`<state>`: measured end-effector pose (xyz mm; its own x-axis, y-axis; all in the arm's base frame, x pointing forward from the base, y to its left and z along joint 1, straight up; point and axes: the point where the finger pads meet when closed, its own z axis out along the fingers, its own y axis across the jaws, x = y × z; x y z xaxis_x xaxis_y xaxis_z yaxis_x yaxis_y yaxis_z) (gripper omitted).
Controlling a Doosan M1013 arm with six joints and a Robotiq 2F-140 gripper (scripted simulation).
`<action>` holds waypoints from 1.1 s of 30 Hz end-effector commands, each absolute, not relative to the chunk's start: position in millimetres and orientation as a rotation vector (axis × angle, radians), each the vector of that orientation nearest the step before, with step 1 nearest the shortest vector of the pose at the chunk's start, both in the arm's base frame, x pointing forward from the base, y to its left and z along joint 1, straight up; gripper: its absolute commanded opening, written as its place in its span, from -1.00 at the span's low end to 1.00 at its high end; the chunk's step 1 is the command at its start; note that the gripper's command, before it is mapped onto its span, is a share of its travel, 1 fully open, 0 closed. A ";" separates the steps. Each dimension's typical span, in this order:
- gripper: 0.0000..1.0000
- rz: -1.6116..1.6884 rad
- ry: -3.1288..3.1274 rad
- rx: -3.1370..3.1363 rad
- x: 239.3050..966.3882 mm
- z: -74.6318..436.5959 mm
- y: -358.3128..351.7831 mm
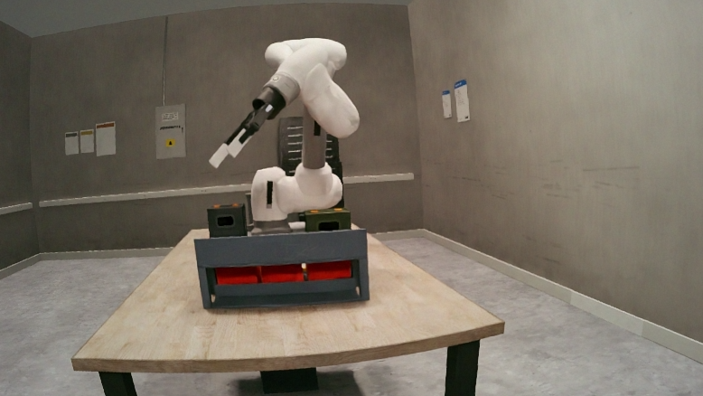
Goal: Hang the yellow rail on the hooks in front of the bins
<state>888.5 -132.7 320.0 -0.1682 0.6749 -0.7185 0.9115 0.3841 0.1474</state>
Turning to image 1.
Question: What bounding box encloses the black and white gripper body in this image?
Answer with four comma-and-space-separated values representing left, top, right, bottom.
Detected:
252, 87, 286, 120

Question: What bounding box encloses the red open bin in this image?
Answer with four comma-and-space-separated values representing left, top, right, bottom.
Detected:
260, 264, 304, 283
216, 266, 262, 285
305, 260, 351, 280

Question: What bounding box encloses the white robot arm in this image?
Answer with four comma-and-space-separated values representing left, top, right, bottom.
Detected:
247, 39, 360, 235

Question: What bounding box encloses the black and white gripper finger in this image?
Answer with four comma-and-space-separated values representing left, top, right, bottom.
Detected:
226, 103, 274, 157
209, 112, 251, 169

